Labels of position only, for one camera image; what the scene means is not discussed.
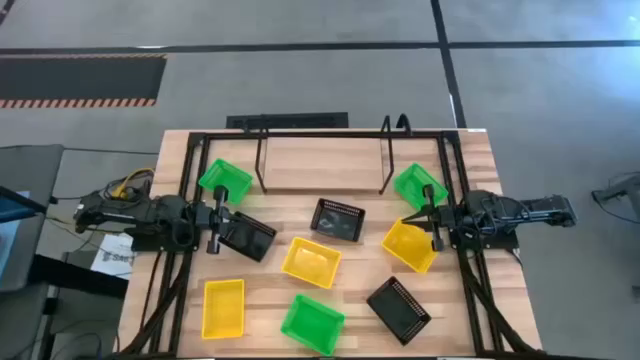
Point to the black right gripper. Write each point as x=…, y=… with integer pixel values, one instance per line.
x=447, y=220

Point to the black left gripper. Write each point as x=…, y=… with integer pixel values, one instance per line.
x=214, y=217

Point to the black plastic basket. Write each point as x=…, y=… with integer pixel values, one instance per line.
x=337, y=222
x=397, y=310
x=255, y=242

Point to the yellow plastic basket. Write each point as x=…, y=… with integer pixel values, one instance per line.
x=410, y=247
x=311, y=262
x=223, y=310

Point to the green plastic basket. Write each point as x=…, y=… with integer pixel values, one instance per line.
x=222, y=175
x=412, y=182
x=312, y=325

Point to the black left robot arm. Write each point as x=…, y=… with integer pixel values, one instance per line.
x=150, y=212

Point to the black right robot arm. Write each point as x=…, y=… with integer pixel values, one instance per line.
x=540, y=207

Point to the black perforated floor strip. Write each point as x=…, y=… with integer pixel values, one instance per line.
x=300, y=120

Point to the white printed paper sheet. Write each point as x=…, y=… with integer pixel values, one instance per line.
x=112, y=257

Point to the grey tripod leg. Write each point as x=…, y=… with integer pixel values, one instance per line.
x=622, y=190

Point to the black hazard-striped floor mat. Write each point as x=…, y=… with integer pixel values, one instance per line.
x=80, y=80

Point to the blue flat screen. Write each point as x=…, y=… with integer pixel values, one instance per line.
x=15, y=205

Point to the black aluminium table frame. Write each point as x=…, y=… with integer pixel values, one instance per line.
x=225, y=135

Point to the black metal rack frame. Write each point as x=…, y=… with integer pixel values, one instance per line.
x=322, y=162

